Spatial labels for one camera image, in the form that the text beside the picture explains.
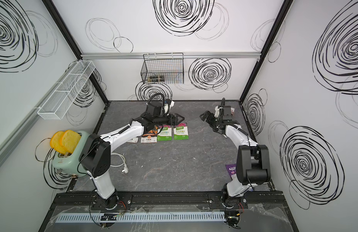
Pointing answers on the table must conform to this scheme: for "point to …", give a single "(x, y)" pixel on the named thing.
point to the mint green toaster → (69, 163)
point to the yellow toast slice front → (69, 139)
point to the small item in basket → (155, 78)
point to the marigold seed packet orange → (150, 137)
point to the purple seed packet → (231, 170)
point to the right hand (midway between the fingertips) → (207, 118)
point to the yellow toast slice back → (55, 142)
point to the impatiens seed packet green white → (166, 134)
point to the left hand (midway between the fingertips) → (180, 118)
